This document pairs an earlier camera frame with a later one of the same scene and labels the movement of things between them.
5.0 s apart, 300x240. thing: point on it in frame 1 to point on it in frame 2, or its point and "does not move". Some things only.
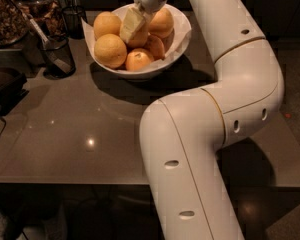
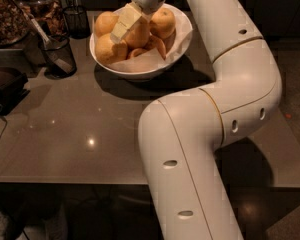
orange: [140, 35] does not move
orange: [107, 22] does not move
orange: [162, 22] does not move
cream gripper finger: [133, 18] to [125, 18]
